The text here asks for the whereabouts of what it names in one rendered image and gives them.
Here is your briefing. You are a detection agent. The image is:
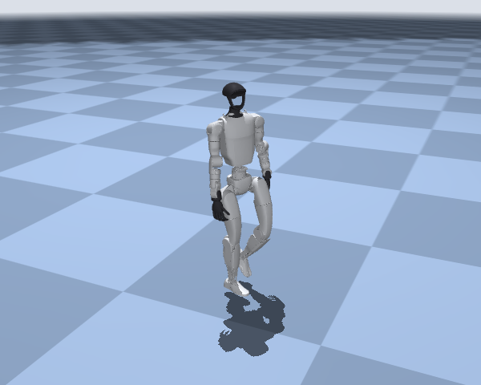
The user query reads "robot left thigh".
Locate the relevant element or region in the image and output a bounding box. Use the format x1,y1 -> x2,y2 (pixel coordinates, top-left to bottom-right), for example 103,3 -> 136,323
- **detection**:
249,176 -> 273,241

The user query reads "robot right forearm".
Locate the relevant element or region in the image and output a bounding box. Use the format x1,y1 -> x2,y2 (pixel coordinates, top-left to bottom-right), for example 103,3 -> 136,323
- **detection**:
209,156 -> 221,198

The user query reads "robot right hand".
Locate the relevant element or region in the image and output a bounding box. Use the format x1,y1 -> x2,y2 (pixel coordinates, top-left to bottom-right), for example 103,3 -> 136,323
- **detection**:
212,190 -> 230,221

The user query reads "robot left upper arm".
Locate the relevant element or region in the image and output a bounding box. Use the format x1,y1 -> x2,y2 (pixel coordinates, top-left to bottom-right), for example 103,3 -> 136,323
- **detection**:
250,113 -> 269,154

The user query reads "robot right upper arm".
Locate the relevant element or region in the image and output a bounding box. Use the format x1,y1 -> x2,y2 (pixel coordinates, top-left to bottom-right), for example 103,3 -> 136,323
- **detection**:
206,120 -> 223,168

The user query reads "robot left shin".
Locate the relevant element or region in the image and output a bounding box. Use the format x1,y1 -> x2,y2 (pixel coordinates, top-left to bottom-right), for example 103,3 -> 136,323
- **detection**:
240,234 -> 271,260

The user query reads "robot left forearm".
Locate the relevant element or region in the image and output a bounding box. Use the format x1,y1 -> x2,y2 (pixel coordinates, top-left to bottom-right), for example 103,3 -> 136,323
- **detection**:
257,149 -> 272,176

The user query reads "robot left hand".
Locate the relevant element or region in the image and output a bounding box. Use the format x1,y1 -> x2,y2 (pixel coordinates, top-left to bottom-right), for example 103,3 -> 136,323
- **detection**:
263,171 -> 272,189

